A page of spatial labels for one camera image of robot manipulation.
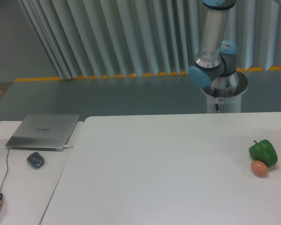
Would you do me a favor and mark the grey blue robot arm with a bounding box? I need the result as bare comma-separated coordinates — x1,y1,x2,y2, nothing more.
188,0,236,87

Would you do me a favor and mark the green bell pepper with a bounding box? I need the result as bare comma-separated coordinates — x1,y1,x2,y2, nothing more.
249,139,278,167

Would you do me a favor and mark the silver closed laptop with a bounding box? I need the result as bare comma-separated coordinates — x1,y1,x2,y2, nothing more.
6,114,79,151

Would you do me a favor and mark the folding partition screen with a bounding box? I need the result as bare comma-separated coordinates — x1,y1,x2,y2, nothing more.
19,0,281,79

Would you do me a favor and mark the brown egg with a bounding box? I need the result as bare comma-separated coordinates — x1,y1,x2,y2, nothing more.
251,160,268,177

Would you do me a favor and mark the black mouse cable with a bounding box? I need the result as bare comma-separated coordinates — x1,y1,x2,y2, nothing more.
0,148,10,194

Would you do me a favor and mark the black pedestal cable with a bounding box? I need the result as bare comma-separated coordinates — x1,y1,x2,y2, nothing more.
213,88,221,114

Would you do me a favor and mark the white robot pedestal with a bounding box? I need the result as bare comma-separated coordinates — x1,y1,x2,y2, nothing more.
201,71,248,113

